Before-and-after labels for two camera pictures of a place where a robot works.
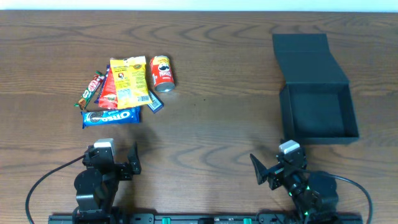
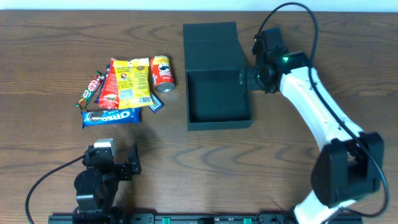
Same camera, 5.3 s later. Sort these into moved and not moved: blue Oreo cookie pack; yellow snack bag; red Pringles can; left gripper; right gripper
Moved: right gripper
Not moved: yellow snack bag; red Pringles can; blue Oreo cookie pack; left gripper
